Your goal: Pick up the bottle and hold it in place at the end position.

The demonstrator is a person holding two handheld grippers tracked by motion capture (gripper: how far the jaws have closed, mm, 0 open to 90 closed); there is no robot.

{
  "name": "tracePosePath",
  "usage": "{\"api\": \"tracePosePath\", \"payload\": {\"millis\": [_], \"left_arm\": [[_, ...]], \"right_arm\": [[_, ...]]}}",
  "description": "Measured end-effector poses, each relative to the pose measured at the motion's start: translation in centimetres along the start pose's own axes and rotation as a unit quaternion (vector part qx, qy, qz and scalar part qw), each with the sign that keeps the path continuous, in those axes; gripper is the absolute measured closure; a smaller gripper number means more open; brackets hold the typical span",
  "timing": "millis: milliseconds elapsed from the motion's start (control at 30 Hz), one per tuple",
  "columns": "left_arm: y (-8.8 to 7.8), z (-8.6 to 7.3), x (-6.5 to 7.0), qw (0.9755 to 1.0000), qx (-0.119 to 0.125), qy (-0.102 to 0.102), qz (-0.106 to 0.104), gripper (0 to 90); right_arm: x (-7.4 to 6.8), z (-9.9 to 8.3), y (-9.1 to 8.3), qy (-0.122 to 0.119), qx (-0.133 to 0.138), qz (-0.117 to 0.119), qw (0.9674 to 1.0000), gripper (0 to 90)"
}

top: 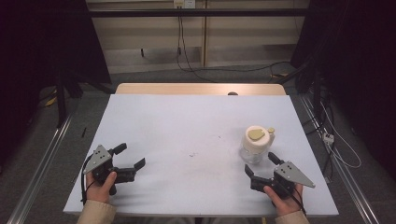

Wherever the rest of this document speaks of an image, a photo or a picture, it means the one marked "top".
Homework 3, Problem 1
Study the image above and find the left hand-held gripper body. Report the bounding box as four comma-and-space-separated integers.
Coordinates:
82, 144, 138, 196

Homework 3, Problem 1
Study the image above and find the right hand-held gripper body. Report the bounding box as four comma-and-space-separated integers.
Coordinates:
249, 161, 317, 201

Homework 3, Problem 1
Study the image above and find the clear bottle with white cap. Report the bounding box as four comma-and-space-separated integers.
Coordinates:
238, 124, 276, 165

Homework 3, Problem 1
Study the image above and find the person's left hand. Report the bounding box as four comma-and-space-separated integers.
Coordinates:
85, 171, 119, 204

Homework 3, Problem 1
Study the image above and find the person's right hand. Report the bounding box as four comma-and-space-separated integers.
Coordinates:
262, 183, 305, 217

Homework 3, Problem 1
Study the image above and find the white power strip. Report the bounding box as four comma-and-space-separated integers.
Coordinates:
321, 132, 335, 146

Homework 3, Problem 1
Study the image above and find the black metal stand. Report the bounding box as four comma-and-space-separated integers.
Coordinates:
275, 58, 325, 123
53, 68, 116, 129

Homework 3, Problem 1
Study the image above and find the yellow tape strip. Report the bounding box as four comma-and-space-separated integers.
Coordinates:
44, 95, 59, 107

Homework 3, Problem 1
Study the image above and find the dark curtain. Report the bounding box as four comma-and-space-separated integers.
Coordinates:
290, 0, 396, 180
0, 0, 112, 167

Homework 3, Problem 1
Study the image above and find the black horizontal bar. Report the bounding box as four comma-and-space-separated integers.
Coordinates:
88, 7, 310, 19

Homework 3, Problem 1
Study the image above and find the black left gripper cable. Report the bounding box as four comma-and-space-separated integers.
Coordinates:
79, 153, 95, 205

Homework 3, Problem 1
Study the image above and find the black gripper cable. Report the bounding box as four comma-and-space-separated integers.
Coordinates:
79, 153, 95, 205
288, 186, 308, 217

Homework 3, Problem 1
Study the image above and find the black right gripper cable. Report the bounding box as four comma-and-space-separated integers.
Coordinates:
288, 186, 308, 217

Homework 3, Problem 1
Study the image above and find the aluminium floor rail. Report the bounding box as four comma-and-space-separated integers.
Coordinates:
6, 114, 75, 224
299, 93, 380, 224

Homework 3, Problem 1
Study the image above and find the black cable bundle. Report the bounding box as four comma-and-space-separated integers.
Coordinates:
305, 92, 336, 175

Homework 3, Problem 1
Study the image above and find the white cable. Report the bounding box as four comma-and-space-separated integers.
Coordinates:
318, 100, 363, 169

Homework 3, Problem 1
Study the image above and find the long black floor cable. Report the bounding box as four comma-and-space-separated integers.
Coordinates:
176, 7, 292, 84

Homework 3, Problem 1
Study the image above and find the white wall socket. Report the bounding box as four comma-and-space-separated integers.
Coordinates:
173, 0, 197, 9

